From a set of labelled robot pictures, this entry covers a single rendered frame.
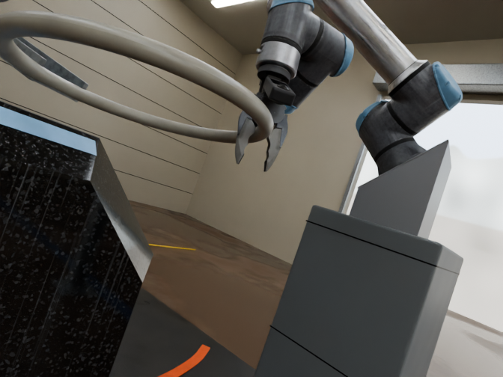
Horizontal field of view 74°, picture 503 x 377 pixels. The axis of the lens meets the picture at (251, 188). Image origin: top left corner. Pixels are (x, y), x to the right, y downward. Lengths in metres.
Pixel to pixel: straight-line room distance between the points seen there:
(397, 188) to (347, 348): 0.49
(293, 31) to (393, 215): 0.62
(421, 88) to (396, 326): 0.70
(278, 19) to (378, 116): 0.61
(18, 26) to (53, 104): 5.79
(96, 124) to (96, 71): 0.89
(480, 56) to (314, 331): 5.22
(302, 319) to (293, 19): 0.83
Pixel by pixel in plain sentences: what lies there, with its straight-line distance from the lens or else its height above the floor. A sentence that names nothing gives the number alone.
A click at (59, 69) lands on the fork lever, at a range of 0.93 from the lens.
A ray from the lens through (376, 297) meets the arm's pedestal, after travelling 1.02.
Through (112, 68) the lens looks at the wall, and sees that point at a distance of 6.66.
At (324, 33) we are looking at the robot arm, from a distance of 0.81.
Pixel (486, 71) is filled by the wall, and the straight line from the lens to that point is 5.40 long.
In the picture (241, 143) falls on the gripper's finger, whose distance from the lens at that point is 0.67.
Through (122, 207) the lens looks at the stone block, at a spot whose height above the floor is 0.68.
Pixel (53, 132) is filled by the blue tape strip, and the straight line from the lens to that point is 0.70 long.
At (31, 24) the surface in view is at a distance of 0.52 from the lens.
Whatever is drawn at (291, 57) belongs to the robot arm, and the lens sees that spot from 0.73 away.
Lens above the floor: 0.79
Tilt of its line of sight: 2 degrees up
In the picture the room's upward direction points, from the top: 19 degrees clockwise
